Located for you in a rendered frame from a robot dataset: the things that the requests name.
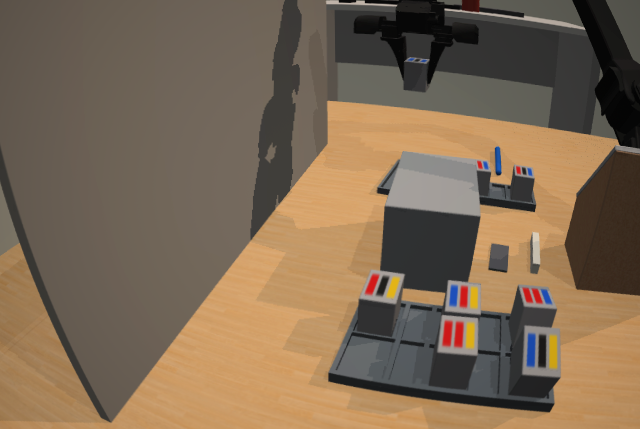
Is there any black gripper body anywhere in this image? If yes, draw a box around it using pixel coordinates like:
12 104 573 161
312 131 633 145
353 15 479 45

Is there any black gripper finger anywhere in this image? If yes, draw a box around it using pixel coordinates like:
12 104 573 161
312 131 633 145
427 40 453 84
380 36 407 79

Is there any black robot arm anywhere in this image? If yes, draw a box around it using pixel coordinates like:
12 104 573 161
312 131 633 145
395 0 640 149

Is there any blue cylinder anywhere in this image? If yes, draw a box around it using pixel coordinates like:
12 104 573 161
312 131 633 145
495 146 502 175

